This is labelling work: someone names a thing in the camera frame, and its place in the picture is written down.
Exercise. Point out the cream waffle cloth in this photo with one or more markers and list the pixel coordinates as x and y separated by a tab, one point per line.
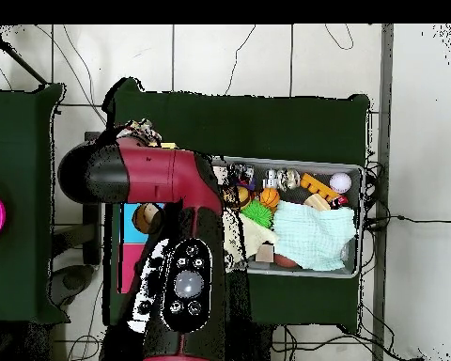
257	233

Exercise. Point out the black tripod leg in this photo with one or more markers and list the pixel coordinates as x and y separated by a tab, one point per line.
22	64

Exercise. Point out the mint green waffle cloth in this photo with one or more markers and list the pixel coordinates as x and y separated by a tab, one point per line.
312	237

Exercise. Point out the grey metal bar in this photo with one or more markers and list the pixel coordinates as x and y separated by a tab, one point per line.
385	113

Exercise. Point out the orange toy basketball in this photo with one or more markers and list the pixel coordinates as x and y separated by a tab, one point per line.
269	197

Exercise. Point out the wooden box with three holes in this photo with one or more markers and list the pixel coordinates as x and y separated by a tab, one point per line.
131	233

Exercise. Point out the dark green tablecloth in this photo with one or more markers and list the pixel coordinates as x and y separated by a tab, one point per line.
22	150
285	124

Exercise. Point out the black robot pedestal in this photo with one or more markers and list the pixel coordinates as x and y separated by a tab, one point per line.
261	344

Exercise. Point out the hamburger toy ball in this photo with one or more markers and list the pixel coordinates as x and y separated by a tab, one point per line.
244	195

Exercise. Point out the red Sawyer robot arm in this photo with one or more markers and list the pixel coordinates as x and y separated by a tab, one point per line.
154	173

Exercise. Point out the colourful polka dot cloth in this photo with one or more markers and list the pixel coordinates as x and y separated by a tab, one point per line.
143	131

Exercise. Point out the shallow mesh bin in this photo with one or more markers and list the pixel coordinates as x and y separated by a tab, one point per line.
345	167

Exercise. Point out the green spiky rubber ball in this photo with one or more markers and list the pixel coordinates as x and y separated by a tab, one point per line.
258	214

